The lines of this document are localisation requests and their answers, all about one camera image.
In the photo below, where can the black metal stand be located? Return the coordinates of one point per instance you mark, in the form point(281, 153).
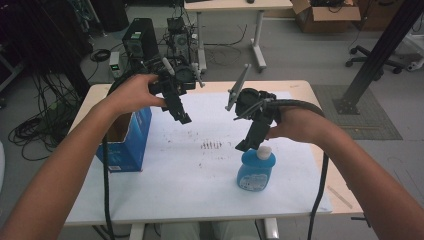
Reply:
point(383, 46)

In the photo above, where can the small white device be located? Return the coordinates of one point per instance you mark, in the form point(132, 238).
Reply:
point(114, 63)

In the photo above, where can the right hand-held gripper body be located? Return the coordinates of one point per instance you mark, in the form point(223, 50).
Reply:
point(255, 105)

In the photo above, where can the person's right hand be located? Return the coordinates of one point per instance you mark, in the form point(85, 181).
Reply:
point(300, 125)

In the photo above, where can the blue cardboard box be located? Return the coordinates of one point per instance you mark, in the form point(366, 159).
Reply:
point(133, 146)

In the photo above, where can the beige tape strip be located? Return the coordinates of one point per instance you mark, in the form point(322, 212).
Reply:
point(340, 196)

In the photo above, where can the dark equipment rack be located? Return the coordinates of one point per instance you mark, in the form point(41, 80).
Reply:
point(33, 33)

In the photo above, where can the white plastic object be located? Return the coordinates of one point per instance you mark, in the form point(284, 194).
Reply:
point(415, 63)

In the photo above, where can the light wooden table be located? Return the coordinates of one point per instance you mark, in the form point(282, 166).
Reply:
point(213, 86)

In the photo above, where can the grey floor mat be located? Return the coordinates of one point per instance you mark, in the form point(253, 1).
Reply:
point(366, 120)

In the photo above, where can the open cardboard box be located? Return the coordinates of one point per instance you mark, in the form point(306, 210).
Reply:
point(328, 15)

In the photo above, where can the white-legged far table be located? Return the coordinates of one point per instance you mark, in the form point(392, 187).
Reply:
point(238, 5)

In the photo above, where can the open computer case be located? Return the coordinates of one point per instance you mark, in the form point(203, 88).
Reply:
point(180, 38)

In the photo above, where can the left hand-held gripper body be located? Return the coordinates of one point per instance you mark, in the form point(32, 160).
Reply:
point(175, 78)

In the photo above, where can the person's left hand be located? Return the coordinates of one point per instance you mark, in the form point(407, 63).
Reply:
point(133, 95)

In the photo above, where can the black office chair base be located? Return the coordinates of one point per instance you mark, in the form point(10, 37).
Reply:
point(373, 59)

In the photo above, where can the black computer tower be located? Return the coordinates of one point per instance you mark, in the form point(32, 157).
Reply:
point(141, 36)

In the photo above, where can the white table mat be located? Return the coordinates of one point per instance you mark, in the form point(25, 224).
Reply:
point(200, 186)

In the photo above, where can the blue bottle with white cap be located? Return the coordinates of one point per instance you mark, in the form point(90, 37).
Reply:
point(255, 170)

